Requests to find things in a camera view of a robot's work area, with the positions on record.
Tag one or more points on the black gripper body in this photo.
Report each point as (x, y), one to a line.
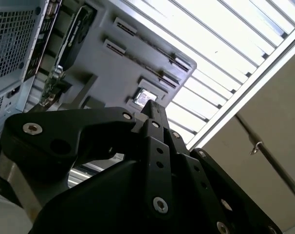
(101, 207)

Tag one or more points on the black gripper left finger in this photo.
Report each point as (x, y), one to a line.
(52, 131)

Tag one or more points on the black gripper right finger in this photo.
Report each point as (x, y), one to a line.
(223, 185)

